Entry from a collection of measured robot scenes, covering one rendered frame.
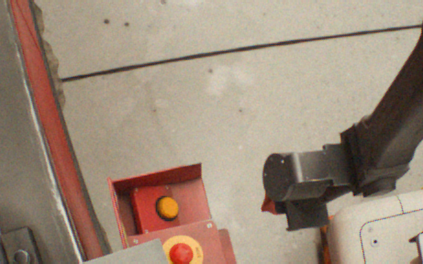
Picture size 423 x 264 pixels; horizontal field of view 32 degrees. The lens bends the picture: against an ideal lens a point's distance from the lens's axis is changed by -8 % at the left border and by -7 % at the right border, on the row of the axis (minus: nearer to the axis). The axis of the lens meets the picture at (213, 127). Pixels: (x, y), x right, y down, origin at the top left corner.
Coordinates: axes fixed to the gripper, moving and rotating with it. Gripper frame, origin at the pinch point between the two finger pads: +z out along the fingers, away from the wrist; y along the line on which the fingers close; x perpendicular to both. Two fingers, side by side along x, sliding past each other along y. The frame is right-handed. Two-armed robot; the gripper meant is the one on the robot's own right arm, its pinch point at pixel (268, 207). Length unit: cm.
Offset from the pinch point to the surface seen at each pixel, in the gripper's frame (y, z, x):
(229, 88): -52, 85, 53
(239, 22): -72, 82, 58
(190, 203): -8.2, 30.5, 4.5
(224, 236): -11, 88, 44
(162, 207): -7.7, 29.9, -1.3
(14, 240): -2.5, 26.0, -31.0
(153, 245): 2.6, 7.2, -15.0
